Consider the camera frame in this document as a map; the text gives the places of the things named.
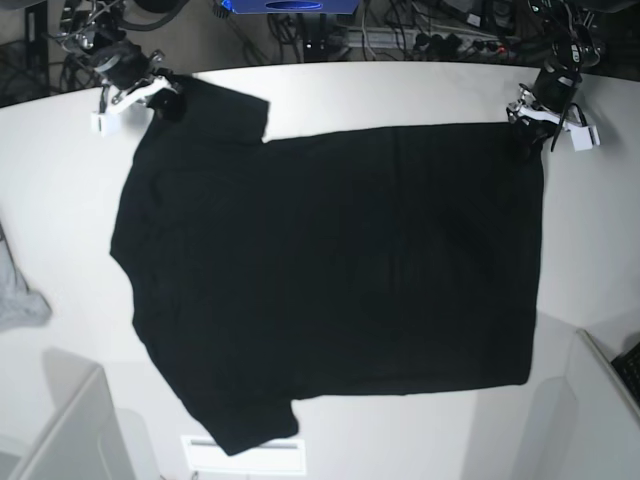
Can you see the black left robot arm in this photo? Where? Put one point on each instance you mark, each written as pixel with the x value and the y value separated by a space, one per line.
pixel 583 35

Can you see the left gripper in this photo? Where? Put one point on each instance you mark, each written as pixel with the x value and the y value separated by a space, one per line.
pixel 554 89

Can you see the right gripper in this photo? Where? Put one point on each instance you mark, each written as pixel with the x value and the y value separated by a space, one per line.
pixel 124 66

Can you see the blue box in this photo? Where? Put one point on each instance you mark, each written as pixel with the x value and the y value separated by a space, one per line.
pixel 245 7

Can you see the grey cloth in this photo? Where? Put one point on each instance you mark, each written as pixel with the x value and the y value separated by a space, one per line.
pixel 21 307

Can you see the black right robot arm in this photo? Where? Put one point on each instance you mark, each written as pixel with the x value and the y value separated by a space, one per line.
pixel 94 33

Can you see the white right partition panel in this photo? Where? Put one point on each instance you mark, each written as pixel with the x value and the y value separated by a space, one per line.
pixel 583 424

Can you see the black T-shirt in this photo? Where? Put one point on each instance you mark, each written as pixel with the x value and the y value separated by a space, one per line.
pixel 387 261

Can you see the white left partition panel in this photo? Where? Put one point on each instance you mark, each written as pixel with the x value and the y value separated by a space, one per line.
pixel 82 438

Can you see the white partition panel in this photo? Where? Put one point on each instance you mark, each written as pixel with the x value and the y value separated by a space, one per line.
pixel 583 424
pixel 82 438

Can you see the black keyboard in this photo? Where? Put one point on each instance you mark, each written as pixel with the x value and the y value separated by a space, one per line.
pixel 627 367

